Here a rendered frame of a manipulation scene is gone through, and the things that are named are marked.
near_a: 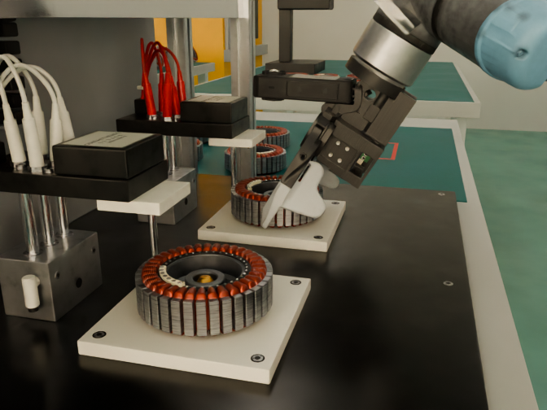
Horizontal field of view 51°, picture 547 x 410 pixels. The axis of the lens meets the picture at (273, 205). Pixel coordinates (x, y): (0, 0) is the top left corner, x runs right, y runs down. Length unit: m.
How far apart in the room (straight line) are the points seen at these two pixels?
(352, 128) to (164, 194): 0.25
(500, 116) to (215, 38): 2.94
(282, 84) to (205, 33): 3.51
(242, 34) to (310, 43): 4.98
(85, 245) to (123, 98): 0.36
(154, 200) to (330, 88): 0.27
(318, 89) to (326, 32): 5.17
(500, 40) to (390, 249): 0.25
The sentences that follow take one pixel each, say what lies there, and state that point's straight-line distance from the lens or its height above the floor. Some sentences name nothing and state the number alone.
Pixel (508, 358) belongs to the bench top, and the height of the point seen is 0.75.
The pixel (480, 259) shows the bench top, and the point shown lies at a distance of 0.70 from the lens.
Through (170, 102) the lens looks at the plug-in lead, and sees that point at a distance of 0.68.
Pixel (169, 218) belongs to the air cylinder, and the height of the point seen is 0.78.
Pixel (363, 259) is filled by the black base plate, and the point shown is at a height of 0.77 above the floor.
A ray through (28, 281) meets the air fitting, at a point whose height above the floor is 0.81.
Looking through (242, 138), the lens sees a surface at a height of 0.88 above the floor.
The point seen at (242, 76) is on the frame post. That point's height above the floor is 0.93.
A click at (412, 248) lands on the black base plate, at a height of 0.77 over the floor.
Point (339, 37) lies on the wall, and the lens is 5.78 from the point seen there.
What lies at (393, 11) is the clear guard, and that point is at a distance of 0.25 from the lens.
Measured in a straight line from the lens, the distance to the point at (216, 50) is 4.13.
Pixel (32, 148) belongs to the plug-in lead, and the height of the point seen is 0.92.
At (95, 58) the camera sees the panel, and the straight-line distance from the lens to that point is 0.79.
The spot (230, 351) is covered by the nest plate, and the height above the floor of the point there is 0.78.
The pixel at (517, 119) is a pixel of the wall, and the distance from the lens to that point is 5.86.
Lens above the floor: 1.01
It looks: 18 degrees down
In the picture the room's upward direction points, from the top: straight up
